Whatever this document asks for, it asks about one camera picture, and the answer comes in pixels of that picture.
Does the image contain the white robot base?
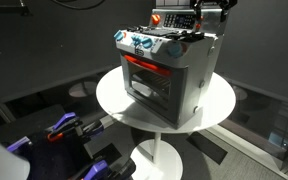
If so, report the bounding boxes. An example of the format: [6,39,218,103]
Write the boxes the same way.
[0,143,30,180]

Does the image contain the large orange stove knob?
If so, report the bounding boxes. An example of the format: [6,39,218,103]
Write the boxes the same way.
[151,14,161,25]

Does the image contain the grey toy stove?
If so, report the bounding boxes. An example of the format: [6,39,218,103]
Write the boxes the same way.
[114,6,226,128]

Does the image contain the blue right knob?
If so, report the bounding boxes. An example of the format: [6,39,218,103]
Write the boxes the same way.
[168,44,182,58]

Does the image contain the blue knob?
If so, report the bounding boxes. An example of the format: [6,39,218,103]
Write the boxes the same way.
[131,35,142,46]
[168,44,182,58]
[114,30,124,41]
[141,37,153,48]

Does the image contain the blue far left knob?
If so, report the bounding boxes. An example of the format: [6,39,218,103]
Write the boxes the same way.
[114,30,124,41]

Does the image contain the white round side table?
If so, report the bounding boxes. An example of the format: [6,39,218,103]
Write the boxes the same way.
[96,66,236,180]

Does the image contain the upper purple black clamp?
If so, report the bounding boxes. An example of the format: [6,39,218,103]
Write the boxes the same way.
[47,112,104,142]

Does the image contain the purple black clamp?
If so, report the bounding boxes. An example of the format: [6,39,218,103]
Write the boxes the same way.
[67,158,136,180]
[47,112,104,142]

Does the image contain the lower purple black clamp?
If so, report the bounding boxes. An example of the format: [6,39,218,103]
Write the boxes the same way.
[67,158,136,180]

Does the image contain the black perforated mounting board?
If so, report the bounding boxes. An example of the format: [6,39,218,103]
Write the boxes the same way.
[6,131,92,180]

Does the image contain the orange oven door handle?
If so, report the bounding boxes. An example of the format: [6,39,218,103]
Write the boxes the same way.
[124,55,171,76]

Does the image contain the black hanging cable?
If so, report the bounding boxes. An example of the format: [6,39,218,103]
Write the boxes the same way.
[51,0,107,11]

